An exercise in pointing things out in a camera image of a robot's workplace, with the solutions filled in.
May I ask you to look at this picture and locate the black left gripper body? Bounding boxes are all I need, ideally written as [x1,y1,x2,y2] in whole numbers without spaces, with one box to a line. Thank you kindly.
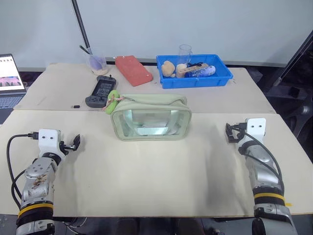
[58,140,75,156]

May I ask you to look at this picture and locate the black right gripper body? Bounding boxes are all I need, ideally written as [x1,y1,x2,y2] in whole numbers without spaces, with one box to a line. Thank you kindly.
[231,127,246,145]

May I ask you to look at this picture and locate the clear green toiletry pouch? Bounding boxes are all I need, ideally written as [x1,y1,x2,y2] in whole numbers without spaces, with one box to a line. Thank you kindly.
[110,93,193,142]

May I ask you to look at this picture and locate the green zipper charm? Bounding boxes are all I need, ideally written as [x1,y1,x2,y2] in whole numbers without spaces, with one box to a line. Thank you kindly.
[102,90,122,115]

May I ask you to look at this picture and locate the black handheld game console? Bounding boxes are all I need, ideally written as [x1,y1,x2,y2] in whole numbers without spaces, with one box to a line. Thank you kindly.
[85,74,117,109]

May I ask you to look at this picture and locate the blue plastic bin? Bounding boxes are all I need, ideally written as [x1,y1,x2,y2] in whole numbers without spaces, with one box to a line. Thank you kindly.
[156,54,234,90]

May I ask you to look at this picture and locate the blue plastic bottle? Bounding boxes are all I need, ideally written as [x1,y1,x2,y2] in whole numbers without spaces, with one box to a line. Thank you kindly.
[184,65,217,78]

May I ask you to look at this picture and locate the black equipment stand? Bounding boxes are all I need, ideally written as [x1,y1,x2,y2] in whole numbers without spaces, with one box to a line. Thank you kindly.
[265,29,313,159]

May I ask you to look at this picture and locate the clear plastic measuring cup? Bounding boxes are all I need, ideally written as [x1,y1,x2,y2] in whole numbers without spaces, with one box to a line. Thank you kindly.
[86,53,109,75]

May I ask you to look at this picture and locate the purple item in cup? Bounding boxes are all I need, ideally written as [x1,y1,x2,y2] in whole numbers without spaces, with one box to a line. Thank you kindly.
[89,55,105,71]

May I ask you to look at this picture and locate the tan plush toy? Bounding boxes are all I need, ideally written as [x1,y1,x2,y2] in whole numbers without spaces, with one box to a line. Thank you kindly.
[161,60,177,78]

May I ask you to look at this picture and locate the clear drinking glass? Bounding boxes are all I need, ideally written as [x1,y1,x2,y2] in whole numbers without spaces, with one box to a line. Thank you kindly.
[178,44,193,68]

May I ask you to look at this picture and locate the grey laptop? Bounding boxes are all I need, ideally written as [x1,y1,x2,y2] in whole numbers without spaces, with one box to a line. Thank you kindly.
[0,53,27,111]

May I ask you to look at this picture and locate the black pole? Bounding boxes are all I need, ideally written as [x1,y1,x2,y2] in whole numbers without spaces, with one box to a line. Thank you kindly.
[71,0,92,55]

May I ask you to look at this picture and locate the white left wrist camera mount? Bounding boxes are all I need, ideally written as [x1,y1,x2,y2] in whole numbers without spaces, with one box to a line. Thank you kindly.
[38,128,62,156]

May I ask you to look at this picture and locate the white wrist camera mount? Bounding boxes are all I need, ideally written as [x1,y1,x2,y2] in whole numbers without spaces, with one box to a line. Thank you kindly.
[245,117,267,143]
[38,128,62,156]

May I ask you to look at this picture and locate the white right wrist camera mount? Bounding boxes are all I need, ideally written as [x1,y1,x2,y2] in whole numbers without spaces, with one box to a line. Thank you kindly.
[245,117,267,143]

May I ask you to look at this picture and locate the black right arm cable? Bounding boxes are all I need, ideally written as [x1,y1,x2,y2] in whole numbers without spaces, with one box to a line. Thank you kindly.
[230,123,286,198]

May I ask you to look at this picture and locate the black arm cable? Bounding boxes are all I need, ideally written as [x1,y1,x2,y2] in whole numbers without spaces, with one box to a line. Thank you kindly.
[6,132,40,211]
[230,123,286,198]

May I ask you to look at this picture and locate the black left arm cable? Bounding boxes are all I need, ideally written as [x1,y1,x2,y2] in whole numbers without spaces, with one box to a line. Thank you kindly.
[6,132,40,211]

